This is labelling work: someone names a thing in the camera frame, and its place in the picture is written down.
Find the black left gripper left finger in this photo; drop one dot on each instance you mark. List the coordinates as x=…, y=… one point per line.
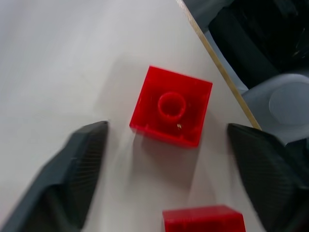
x=65, y=178

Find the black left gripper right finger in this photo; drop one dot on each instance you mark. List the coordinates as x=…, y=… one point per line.
x=268, y=174

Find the red toy building block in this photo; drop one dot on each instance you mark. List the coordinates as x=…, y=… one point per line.
x=204, y=220
x=170, y=107

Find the silver and black robot body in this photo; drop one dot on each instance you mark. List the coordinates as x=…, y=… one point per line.
x=263, y=48

